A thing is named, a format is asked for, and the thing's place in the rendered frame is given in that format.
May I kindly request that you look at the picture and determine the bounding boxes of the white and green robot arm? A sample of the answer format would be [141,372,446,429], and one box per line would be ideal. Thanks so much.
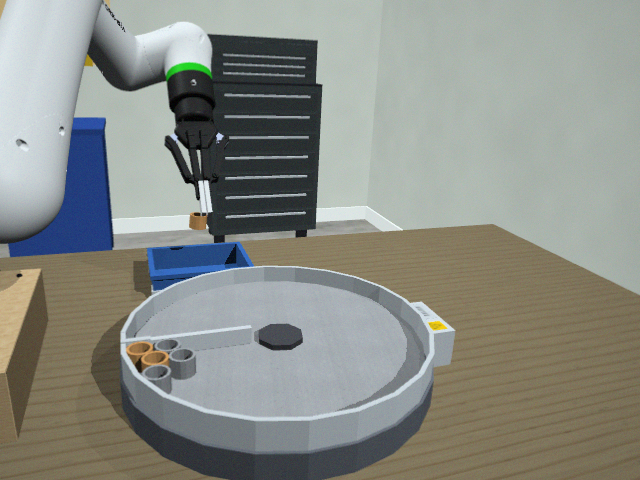
[0,0,216,244]

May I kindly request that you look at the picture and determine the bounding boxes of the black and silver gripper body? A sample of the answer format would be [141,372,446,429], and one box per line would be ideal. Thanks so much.
[174,99,218,150]

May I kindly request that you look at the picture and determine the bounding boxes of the bronze bushing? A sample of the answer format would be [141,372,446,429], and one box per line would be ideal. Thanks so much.
[126,342,153,373]
[141,351,170,372]
[189,212,207,230]

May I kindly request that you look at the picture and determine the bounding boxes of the blue square tray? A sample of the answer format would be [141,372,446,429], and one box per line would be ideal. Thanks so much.
[147,242,254,295]

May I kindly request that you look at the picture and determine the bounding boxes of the grey metal bushing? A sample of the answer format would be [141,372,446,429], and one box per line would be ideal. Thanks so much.
[142,364,172,394]
[169,348,196,380]
[155,338,181,355]

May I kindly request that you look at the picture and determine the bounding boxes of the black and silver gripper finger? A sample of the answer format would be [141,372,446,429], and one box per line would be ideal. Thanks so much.
[165,128,207,217]
[200,128,229,218]

